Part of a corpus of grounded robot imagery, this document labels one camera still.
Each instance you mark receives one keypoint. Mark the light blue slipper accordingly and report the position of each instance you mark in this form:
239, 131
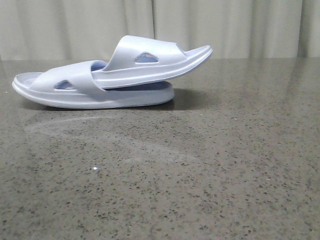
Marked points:
138, 60
77, 86

